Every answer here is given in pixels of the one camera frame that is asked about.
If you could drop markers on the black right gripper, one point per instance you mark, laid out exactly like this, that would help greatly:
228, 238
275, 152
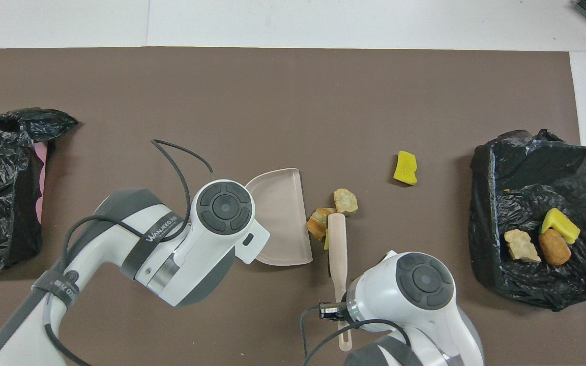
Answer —
332, 310

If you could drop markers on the beige hand brush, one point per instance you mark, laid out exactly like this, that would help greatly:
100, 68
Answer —
337, 244

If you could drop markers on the yellow sponge piece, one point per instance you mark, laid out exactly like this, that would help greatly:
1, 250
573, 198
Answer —
560, 223
326, 241
405, 170

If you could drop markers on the striped orange croissant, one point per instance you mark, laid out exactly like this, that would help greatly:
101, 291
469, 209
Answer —
317, 223

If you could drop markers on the beige plastic dustpan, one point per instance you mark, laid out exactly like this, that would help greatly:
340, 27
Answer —
283, 218

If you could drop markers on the pale flaky pastry piece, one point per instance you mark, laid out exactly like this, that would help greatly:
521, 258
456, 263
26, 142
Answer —
522, 246
345, 201

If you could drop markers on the brown bread roll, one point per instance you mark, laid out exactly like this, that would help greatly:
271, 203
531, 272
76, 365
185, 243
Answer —
555, 249

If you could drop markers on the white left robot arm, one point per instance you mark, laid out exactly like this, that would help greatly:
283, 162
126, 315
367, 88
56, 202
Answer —
196, 254

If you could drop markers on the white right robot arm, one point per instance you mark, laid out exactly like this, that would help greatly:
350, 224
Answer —
425, 290

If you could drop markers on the black bag-covered bin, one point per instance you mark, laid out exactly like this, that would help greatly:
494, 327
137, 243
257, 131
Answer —
506, 168

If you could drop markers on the pink plastic bin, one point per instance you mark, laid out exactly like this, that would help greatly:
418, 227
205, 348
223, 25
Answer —
42, 168

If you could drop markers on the brown table mat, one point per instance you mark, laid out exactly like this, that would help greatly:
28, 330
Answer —
323, 101

